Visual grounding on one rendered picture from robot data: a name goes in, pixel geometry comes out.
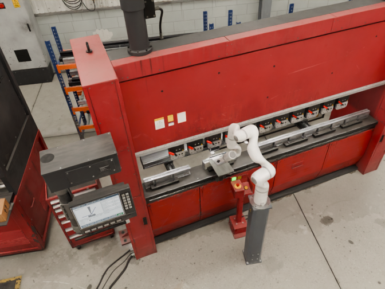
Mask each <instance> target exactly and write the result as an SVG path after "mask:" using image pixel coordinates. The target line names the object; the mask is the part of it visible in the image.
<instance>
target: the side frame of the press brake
mask: <svg viewBox="0 0 385 289"><path fill-rule="evenodd" d="M69 41H70V44H71V47H72V52H73V55H74V60H75V63H76V67H77V71H78V75H79V78H80V82H81V86H82V90H83V93H84V96H85V99H86V101H87V105H88V108H89V112H90V114H91V118H92V121H93V124H94V127H95V130H96V134H97V135H101V134H105V133H108V132H110V133H111V136H112V139H113V142H114V145H115V147H116V151H117V156H118V158H119V162H120V166H121V172H119V173H116V174H112V175H110V178H111V181H112V184H113V185H115V184H117V183H121V182H124V184H127V183H128V184H129V186H130V190H131V194H132V198H133V202H134V205H135V209H136V213H137V216H136V217H133V218H129V220H130V222H129V223H127V224H126V228H127V231H128V235H129V238H130V241H131V244H132V247H133V251H134V253H135V257H136V259H137V260H138V259H140V258H143V257H145V256H148V255H151V254H153V253H157V249H156V244H155V239H154V235H153V231H152V226H151V222H150V217H149V214H148V209H147V204H146V199H145V196H144V191H143V186H142V182H141V178H140V173H139V168H138V164H137V160H136V155H135V150H134V147H133V143H132V138H131V133H130V130H129V125H128V120H127V115H126V112H125V107H124V102H123V97H122V94H121V89H120V84H119V80H118V78H117V75H116V73H115V70H114V68H113V66H112V64H111V62H110V59H109V57H108V55H107V53H106V51H105V48H104V46H103V43H102V42H101V39H100V37H99V35H98V34H95V35H91V36H86V37H80V38H74V39H71V40H69ZM85 42H88V44H89V47H90V49H91V50H92V52H91V53H86V50H87V46H86V43H85Z"/></svg>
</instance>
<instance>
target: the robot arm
mask: <svg viewBox="0 0 385 289"><path fill-rule="evenodd" d="M258 134H259V133H258V128H257V127H256V126H255V125H252V124H250V125H248V126H246V127H244V128H242V129H240V126H239V125H238V124H236V123H232V124H231V125H229V129H228V135H227V148H228V149H235V150H231V151H229V152H227V153H225V154H224V155H223V156H222V157H220V158H218V160H217V162H218V163H221V162H224V161H225V162H228V161H230V160H233V159H235V158H237V157H239V156H240V155H241V147H240V146H239V144H237V142H243V141H245V140H247V139H249V144H248V146H247V151H248V154H249V156H250V158H251V160H252V161H253V162H255V163H259V164H260V165H261V167H262V168H260V169H258V170H257V171H255V172H254V173H253V174H252V176H251V181H252V183H254V184H255V185H256V186H255V191H254V194H253V195H251V197H250V204H251V205H252V206H253V207H254V208H256V209H266V208H268V207H269V205H270V198H269V197H268V191H269V183H268V180H269V179H271V178H273V177H274V176H275V174H276V170H275V168H274V166H273V165H272V164H271V163H269V162H268V161H267V160H266V159H265V158H264V157H263V156H262V154H261V152H260V149H259V147H258Z"/></svg>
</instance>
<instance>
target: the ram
mask: <svg viewBox="0 0 385 289"><path fill-rule="evenodd" d="M384 80H385V20H384V21H379V22H374V23H371V24H366V25H362V26H357V27H354V28H349V29H345V30H340V31H337V32H332V33H327V34H323V35H320V36H315V37H310V38H306V39H302V40H298V41H293V42H289V43H285V44H281V45H276V46H271V47H268V48H263V49H259V50H254V51H251V52H246V53H241V54H236V55H233V56H229V57H224V58H219V59H216V60H212V61H207V62H204V63H199V64H194V65H190V66H187V67H182V68H177V69H173V70H170V71H165V72H160V73H156V74H152V75H148V76H143V77H138V78H135V79H130V80H126V81H121V82H119V84H120V89H121V94H122V97H123V102H124V107H125V112H126V115H127V120H128V125H129V130H130V133H131V138H132V143H133V147H134V150H135V153H138V152H141V151H144V150H148V149H151V148H154V147H158V146H161V145H165V144H168V143H171V142H175V141H178V140H182V139H186V138H189V137H192V136H196V135H199V134H202V133H206V132H209V131H213V130H216V129H219V128H223V127H227V126H229V125H231V124H232V123H236V124H237V123H240V122H244V121H247V120H250V119H254V118H257V117H260V116H264V115H268V114H272V113H274V112H278V111H282V110H285V109H288V108H292V107H295V106H299V105H302V104H305V103H309V102H312V101H315V100H319V99H323V98H325V97H329V96H333V95H337V94H339V93H343V92H347V91H350V90H353V89H357V88H360V87H364V86H366V85H370V84H374V83H378V82H380V81H384ZM384 84H385V83H381V84H378V85H374V86H371V87H368V88H364V89H360V90H358V91H354V92H350V93H347V94H344V95H340V96H337V97H333V98H330V99H327V100H323V101H320V102H317V103H313V104H310V105H307V106H303V107H300V108H296V109H293V110H290V111H286V112H282V113H280V114H276V115H272V116H268V117H266V118H262V119H258V120H255V121H252V122H249V123H245V124H242V125H239V126H240V127H242V126H246V125H248V124H252V123H256V122H260V121H262V120H266V119H269V118H273V117H276V116H279V115H283V114H287V113H289V112H293V111H297V110H300V109H303V108H307V107H310V106H313V105H317V104H320V103H323V102H326V101H330V100H333V99H337V98H340V97H343V96H347V95H351V94H353V93H357V92H361V91H364V90H367V89H371V88H374V87H378V86H380V85H384ZM180 112H186V121H185V122H181V123H178V119H177V113H180ZM169 115H173V119H174V120H173V121H171V122H174V125H172V126H168V124H169V123H171V122H168V116H169ZM162 117H164V126H165V127H164V128H160V129H157V130H156V128H155V121H154V120H155V119H159V118H162ZM225 131H228V129H225V130H221V131H218V132H214V133H211V134H208V135H204V136H200V137H198V138H194V139H190V140H187V141H184V142H180V143H177V144H173V145H170V146H167V147H163V148H161V149H157V150H153V151H149V152H147V153H143V154H139V155H136V158H137V157H141V156H144V155H147V154H151V153H155V152H157V151H161V150H165V149H168V148H171V147H175V146H178V145H182V144H184V143H188V142H192V141H194V140H198V139H202V138H205V137H208V136H212V135H215V134H219V133H222V132H225Z"/></svg>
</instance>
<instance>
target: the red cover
mask: <svg viewBox="0 0 385 289"><path fill-rule="evenodd" d="M384 20H385V2H382V3H376V4H373V5H368V6H363V7H358V8H354V9H349V10H344V11H339V12H336V13H331V14H326V15H321V16H317V17H312V18H307V19H302V20H298V21H293V22H288V23H285V24H280V25H275V26H270V27H267V28H261V29H256V30H251V31H248V32H243V33H237V34H232V35H229V36H224V37H219V38H214V39H210V40H206V41H200V42H195V43H192V44H187V45H182V46H176V47H173V48H168V49H163V50H158V51H154V52H151V53H150V54H148V55H145V56H131V57H126V58H121V59H117V60H112V61H111V64H112V66H113V68H114V70H115V73H116V75H117V78H118V80H119V82H121V81H126V80H130V79H135V78H138V77H143V76H148V75H152V74H156V73H160V72H165V71H170V70H173V69H177V68H182V67H187V66H190V65H194V64H199V63H204V62H207V61H212V60H216V59H219V58H224V57H229V56H233V55H236V54H241V53H246V52H251V51H254V50H259V49H263V48H268V47H271V46H276V45H281V44H285V43H289V42H293V41H298V40H302V39H306V38H310V37H315V36H320V35H323V34H327V33H332V32H337V31H340V30H345V29H349V28H354V27H357V26H362V25H366V24H371V23H374V22H379V21H384Z"/></svg>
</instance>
